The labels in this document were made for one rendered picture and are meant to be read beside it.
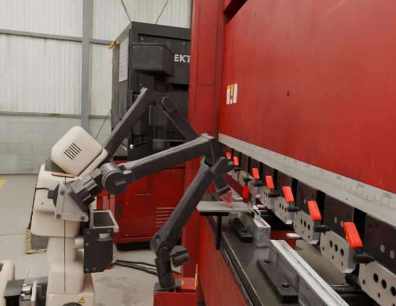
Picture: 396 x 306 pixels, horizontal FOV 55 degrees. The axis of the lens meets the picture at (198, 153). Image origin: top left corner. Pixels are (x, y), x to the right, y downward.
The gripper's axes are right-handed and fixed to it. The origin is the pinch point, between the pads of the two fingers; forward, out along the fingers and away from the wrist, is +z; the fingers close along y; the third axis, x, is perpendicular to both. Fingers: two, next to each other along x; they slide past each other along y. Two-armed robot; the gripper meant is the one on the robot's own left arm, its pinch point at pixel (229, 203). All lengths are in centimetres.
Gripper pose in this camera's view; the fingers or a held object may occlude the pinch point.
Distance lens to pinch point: 194.0
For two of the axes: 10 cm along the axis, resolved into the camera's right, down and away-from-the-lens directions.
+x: -9.0, 4.2, -0.6
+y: -1.2, -1.0, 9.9
